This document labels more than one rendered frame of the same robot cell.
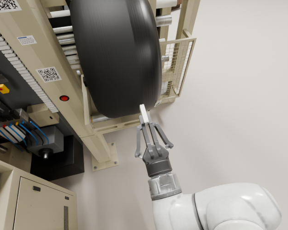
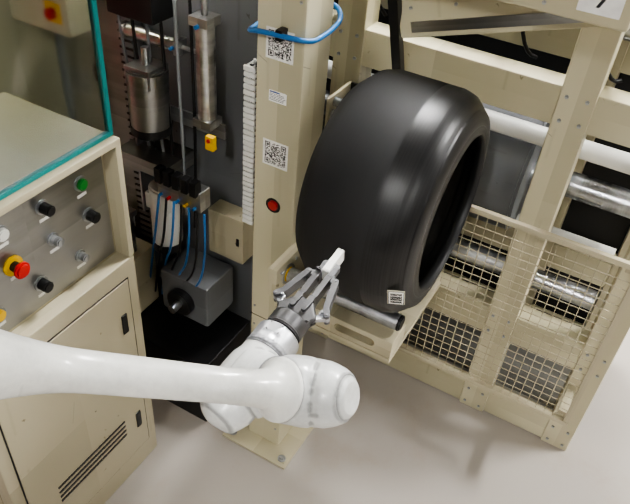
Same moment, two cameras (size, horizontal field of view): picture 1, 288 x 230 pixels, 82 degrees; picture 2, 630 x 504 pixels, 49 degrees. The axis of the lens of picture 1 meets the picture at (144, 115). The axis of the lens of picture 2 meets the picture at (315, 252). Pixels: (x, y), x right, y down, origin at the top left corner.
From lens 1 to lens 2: 0.96 m
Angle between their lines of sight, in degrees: 32
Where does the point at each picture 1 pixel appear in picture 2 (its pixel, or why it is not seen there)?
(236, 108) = not seen: outside the picture
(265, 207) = (327, 374)
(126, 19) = (402, 131)
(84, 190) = (175, 454)
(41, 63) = (275, 133)
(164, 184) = (270, 329)
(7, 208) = (85, 293)
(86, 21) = (351, 109)
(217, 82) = not seen: outside the picture
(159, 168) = (282, 314)
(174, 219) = (243, 356)
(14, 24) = (275, 75)
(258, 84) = not seen: outside the picture
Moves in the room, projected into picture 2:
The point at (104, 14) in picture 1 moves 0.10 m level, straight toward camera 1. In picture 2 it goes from (379, 112) to (357, 130)
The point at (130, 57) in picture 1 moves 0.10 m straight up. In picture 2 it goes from (373, 179) to (379, 138)
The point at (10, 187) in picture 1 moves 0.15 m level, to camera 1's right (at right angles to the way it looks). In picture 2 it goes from (108, 274) to (141, 303)
